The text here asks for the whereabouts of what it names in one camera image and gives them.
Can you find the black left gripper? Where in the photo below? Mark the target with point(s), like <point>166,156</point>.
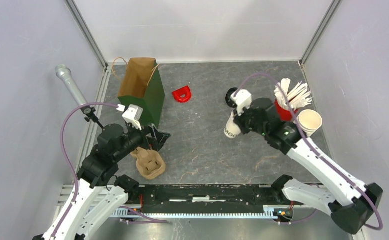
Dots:
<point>156,141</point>

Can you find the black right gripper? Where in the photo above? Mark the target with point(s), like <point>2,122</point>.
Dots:
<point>238,120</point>

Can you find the white paper coffee cup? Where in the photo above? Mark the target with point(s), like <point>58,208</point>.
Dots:
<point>232,130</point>

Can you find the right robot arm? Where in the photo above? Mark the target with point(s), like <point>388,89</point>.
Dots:
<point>349,202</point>

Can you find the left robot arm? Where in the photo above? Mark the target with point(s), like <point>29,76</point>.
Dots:
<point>79,220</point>

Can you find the brown cardboard cup carrier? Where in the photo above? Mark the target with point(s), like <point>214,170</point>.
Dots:
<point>149,163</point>

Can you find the red plastic cup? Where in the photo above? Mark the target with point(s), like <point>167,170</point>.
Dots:
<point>285,115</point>

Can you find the stack of black lids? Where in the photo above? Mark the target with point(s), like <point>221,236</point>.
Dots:
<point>229,97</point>

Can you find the stack of white paper cups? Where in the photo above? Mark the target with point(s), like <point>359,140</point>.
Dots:
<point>309,121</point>

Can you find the green paper bag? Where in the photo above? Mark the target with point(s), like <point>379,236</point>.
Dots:
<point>142,86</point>

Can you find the silver microphone on stand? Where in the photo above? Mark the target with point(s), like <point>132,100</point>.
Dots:
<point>65,75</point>

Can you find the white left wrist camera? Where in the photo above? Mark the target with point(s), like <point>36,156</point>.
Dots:
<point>131,114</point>

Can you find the red plastic ring tool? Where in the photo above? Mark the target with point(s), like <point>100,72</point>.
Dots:
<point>182,95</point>

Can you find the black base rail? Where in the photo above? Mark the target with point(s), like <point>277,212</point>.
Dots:
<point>207,198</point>

